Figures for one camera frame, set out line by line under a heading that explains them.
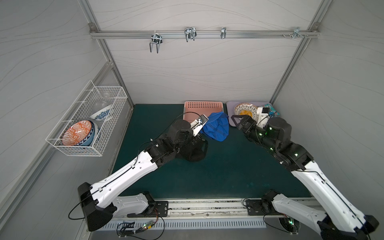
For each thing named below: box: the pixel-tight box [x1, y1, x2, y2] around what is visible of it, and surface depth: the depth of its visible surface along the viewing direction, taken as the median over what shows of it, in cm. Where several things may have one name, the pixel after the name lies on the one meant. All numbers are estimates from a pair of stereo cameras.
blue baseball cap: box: [200, 111, 230, 142], surface depth 78 cm
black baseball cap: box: [175, 136, 209, 162], surface depth 90 cm
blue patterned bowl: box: [89, 104, 112, 122], surface depth 65 cm
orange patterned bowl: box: [62, 120, 92, 146], surface depth 61 cm
